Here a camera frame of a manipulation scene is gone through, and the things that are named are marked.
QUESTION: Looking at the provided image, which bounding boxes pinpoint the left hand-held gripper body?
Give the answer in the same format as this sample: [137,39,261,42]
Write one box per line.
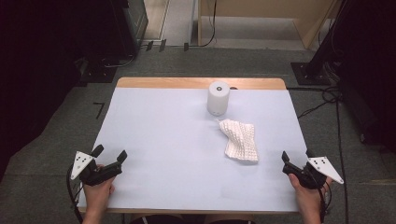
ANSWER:
[70,151,123,187]

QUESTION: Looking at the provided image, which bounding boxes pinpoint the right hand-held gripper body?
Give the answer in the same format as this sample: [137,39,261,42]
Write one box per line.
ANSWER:
[282,156,345,190]

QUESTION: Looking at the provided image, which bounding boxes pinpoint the white waffle cloth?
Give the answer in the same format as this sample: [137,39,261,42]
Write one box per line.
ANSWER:
[219,119,260,163]

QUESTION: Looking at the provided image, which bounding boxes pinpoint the white cylinder device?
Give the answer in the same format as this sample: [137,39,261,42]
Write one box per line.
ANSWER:
[206,80,231,117]

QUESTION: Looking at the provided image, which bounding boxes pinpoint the person's left hand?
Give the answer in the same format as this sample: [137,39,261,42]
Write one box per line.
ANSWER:
[83,179,116,216]

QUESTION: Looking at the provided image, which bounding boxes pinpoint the person's right hand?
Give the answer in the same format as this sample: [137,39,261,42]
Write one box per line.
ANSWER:
[288,174,332,217]

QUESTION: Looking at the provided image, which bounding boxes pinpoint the pale blue table mat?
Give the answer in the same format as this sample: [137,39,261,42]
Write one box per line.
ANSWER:
[78,87,307,213]

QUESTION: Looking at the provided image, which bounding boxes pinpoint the black curtain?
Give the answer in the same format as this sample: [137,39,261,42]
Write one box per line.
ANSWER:
[0,0,115,181]
[330,0,396,153]

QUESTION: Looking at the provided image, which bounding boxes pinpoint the black cabinet with glass side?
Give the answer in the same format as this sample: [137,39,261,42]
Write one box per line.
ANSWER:
[110,0,149,59]

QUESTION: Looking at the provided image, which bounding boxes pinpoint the light wooden cabinet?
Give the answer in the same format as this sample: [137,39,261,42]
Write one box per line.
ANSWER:
[197,0,342,50]

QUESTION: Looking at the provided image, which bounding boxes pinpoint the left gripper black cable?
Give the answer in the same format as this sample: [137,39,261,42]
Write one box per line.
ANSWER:
[65,164,85,224]

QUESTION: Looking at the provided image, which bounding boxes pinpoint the black floor cable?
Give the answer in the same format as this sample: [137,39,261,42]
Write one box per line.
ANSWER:
[286,86,350,224]

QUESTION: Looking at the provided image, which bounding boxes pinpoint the black stand base plate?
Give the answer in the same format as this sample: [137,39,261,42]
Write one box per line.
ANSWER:
[81,59,118,84]
[290,62,332,87]

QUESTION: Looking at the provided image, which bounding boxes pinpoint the white floor cable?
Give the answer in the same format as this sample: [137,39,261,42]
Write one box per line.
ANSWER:
[104,54,135,69]

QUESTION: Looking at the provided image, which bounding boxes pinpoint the black stand post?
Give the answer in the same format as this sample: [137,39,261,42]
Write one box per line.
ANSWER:
[306,0,354,78]

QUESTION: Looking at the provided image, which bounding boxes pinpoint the black hanging cable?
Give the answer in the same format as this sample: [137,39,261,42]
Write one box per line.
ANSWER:
[186,0,218,49]

